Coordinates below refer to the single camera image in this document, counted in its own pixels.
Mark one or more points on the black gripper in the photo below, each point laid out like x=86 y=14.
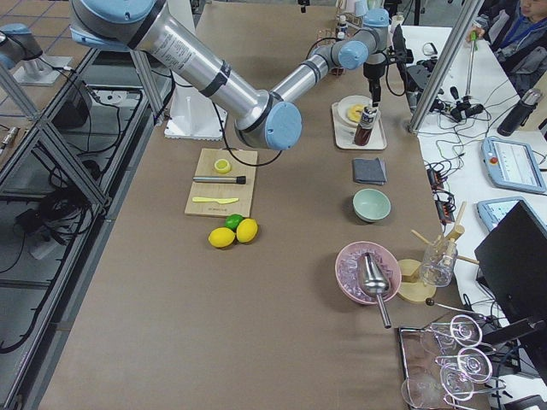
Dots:
x=373 y=71

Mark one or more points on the tea bottle front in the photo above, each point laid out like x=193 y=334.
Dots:
x=365 y=126

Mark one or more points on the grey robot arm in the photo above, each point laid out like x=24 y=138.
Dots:
x=19 y=46
x=263 y=119

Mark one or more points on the cream rabbit tray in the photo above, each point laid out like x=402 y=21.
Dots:
x=344 y=134

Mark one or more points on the metal tray with glasses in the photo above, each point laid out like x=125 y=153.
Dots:
x=411 y=338

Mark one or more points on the white round plate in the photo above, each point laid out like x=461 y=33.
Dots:
x=348 y=101

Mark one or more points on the glazed donut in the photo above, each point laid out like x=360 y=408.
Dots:
x=354 y=112

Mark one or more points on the black electronics beyond table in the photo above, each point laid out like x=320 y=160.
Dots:
x=415 y=75

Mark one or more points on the grey folded cloth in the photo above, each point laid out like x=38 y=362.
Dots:
x=369 y=171

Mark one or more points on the green bowl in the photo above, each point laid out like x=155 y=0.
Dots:
x=371 y=205

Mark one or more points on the black thermos bottle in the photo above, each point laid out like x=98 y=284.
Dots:
x=520 y=112

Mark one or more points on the seated person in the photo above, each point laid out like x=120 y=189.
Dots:
x=516 y=33

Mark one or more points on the grey teach pendant upper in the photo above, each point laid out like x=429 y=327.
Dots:
x=511 y=165

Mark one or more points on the grey teach pendant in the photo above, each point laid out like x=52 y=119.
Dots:
x=511 y=165
x=491 y=212

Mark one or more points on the lemon half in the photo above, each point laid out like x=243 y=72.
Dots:
x=222 y=166

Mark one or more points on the grey teach pendant lower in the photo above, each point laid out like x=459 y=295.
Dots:
x=491 y=212

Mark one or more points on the bamboo cutting board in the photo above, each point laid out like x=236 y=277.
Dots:
x=224 y=191

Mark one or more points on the glass mug on stand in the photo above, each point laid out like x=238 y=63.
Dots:
x=437 y=267

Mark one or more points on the pink bowl of ice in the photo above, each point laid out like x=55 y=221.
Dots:
x=346 y=270

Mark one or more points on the yellow lemon near bowl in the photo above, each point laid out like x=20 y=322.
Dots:
x=246 y=230

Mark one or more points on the metal ice scoop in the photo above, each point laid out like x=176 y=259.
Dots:
x=374 y=283

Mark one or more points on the green lime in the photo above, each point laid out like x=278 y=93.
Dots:
x=232 y=221

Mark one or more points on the wooden round stand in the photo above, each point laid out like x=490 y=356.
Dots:
x=412 y=288

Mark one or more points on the yellow plastic knife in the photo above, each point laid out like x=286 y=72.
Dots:
x=216 y=200

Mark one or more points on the yellow lemon front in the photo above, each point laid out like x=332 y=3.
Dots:
x=221 y=237

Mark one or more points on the black laptop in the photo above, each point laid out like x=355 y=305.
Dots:
x=512 y=259

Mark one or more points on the wine glass upper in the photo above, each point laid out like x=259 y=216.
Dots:
x=461 y=331

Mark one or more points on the wine glass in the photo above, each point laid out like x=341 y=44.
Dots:
x=461 y=331
x=442 y=380

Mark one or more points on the wine glass lower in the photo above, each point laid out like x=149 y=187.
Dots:
x=442 y=380

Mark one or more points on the aluminium frame post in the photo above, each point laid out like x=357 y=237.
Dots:
x=459 y=31

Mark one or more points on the copper wire bottle rack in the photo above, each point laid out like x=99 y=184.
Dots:
x=325 y=38

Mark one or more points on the aluminium floor frame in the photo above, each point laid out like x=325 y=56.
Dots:
x=63 y=180

